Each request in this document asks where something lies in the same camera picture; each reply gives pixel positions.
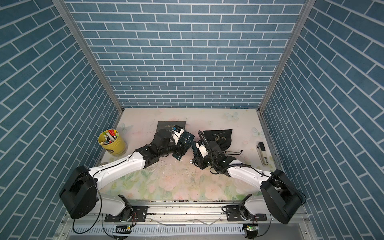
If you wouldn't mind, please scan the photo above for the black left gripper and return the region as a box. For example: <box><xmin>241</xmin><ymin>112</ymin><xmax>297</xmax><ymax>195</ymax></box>
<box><xmin>158</xmin><ymin>138</ymin><xmax>192</xmax><ymax>158</ymax></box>

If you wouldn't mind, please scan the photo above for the grey hair dryer bag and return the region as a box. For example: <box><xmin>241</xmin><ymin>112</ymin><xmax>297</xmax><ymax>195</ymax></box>
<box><xmin>156</xmin><ymin>121</ymin><xmax>186</xmax><ymax>132</ymax></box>

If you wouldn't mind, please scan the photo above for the black hair dryer bag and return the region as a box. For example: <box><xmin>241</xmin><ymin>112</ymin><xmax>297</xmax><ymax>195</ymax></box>
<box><xmin>203</xmin><ymin>129</ymin><xmax>233</xmax><ymax>151</ymax></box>

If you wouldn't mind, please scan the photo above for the black bag drawstring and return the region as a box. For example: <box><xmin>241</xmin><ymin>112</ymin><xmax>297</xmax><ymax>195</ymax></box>
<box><xmin>225</xmin><ymin>150</ymin><xmax>243</xmax><ymax>156</ymax></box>

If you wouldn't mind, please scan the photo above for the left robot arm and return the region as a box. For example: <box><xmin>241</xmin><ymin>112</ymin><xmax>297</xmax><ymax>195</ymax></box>
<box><xmin>59</xmin><ymin>126</ymin><xmax>188</xmax><ymax>222</ymax></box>

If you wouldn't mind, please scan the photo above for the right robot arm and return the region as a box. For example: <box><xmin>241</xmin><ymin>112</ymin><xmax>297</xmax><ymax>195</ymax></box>
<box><xmin>193</xmin><ymin>131</ymin><xmax>307</xmax><ymax>224</ymax></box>

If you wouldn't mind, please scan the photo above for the white black stapler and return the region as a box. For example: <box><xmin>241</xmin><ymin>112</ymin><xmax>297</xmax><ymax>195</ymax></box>
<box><xmin>257</xmin><ymin>142</ymin><xmax>269</xmax><ymax>166</ymax></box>

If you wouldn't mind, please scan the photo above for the yellow pen holder cup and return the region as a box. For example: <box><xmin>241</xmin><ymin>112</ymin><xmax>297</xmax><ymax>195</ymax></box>
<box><xmin>98</xmin><ymin>129</ymin><xmax>127</xmax><ymax>156</ymax></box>

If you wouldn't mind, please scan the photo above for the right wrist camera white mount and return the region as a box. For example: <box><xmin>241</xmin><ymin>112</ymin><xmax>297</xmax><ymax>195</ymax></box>
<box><xmin>195</xmin><ymin>141</ymin><xmax>209</xmax><ymax>158</ymax></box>

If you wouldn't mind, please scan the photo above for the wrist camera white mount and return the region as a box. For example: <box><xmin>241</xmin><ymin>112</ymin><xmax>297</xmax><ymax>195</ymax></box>
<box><xmin>195</xmin><ymin>141</ymin><xmax>209</xmax><ymax>158</ymax></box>
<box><xmin>172</xmin><ymin>125</ymin><xmax>185</xmax><ymax>145</ymax></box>

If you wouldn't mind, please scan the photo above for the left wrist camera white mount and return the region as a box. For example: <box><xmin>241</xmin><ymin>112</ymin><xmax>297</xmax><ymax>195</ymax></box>
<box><xmin>172</xmin><ymin>125</ymin><xmax>185</xmax><ymax>145</ymax></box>

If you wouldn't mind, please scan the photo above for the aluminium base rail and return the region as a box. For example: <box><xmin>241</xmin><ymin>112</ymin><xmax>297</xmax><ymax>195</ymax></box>
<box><xmin>54</xmin><ymin>201</ymin><xmax>317</xmax><ymax>240</ymax></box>

